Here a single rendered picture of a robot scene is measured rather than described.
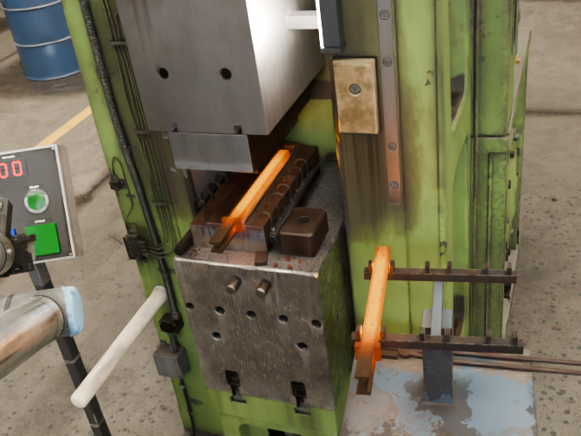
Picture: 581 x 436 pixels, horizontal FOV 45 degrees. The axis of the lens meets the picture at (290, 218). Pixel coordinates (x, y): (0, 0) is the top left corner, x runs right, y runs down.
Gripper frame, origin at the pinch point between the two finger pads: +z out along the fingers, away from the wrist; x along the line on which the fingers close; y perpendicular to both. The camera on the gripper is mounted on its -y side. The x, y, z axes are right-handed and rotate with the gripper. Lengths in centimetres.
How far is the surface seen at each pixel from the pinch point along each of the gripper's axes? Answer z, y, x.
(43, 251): 9.9, 4.0, -0.1
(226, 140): -4, -14, 49
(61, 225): 10.7, -1.5, 5.0
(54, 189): 10.7, -10.5, 4.8
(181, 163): 3.5, -11.5, 36.9
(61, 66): 428, -133, -101
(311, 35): 13, -38, 72
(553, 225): 159, 33, 180
